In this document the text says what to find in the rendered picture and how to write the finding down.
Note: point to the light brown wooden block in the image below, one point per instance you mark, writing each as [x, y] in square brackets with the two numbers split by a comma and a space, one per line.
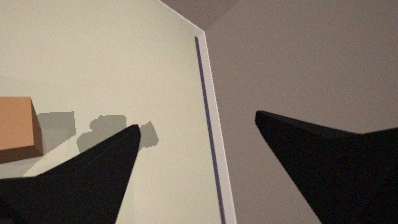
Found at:
[20, 133]

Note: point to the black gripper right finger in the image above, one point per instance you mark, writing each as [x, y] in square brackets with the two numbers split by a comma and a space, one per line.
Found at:
[337, 172]

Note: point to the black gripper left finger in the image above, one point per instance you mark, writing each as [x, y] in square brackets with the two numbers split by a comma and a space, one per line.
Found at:
[86, 189]

